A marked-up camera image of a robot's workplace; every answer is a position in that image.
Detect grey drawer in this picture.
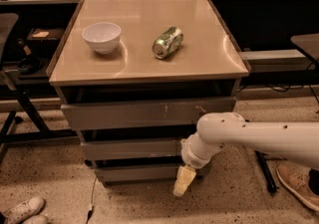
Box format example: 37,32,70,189
95,163,179,183
62,97,236,130
81,137,181,160

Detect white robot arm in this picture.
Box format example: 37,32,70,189
173,112,319,196

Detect grey bottom drawer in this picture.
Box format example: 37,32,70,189
95,163,179,183

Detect grey top drawer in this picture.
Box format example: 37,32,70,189
62,97,236,130

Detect grey drawer cabinet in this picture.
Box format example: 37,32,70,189
50,0,248,171

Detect black table leg bar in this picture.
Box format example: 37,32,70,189
255,151,278,193

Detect tan sneaker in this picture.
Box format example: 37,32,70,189
276,163,319,212

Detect green soda can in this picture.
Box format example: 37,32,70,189
152,27,183,60

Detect white shoe lower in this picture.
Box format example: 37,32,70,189
22,215,49,224

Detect white shoe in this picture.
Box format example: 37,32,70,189
0,196,45,224
22,215,49,224

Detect white shoe upper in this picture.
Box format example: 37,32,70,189
0,196,45,224

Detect white ceramic bowl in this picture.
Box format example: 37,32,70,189
82,22,122,54

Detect dark side table top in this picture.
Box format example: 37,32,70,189
291,33,319,61

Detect black headphones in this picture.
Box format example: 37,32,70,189
17,39,42,75

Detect dark box on shelf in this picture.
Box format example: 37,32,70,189
27,28,64,48

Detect white floor cable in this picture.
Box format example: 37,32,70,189
85,177,98,224

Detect black desk frame left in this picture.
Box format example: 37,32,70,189
0,68,79,162

